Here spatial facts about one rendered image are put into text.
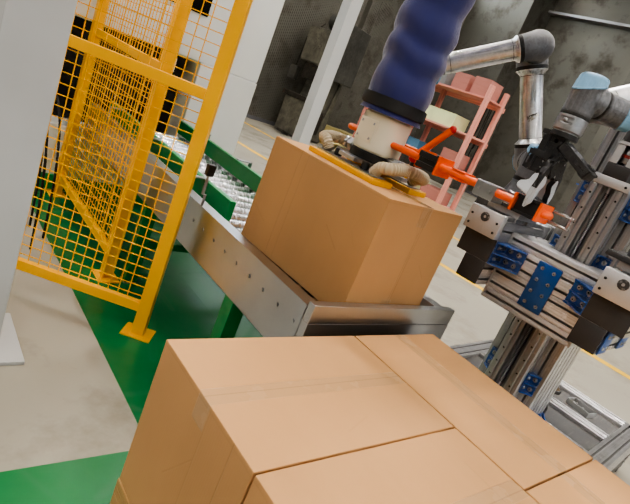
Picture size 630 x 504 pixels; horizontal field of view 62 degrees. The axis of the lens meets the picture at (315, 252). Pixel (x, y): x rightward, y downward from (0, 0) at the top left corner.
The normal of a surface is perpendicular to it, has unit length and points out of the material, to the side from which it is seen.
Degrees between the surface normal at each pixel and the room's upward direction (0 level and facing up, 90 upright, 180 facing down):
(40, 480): 0
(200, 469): 90
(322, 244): 90
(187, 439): 90
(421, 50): 71
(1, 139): 90
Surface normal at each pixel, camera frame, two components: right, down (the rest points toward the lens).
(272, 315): -0.74, -0.09
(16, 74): 0.57, 0.45
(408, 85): 0.06, 0.13
